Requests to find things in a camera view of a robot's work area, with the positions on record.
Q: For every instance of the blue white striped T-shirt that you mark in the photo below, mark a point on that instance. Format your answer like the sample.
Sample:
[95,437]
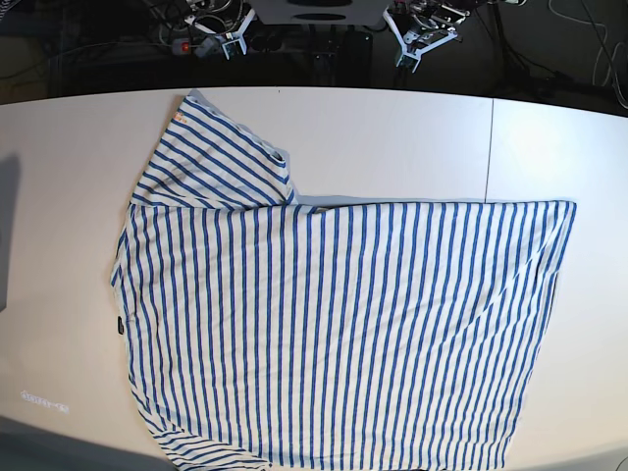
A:
[262,332]

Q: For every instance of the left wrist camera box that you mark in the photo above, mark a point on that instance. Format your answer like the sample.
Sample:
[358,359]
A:
[407,63]

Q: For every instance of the white power strip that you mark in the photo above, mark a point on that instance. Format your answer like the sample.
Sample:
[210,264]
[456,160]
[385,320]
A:
[209,45]

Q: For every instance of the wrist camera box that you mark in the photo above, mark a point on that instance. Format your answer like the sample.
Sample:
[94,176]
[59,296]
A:
[407,63]
[234,48]

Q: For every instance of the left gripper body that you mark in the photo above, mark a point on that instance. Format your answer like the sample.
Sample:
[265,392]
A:
[420,27]

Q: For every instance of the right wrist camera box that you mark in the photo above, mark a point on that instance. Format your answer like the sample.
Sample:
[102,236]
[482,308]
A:
[234,48]

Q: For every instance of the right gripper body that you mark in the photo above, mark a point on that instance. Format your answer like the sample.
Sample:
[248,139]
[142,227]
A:
[230,21]

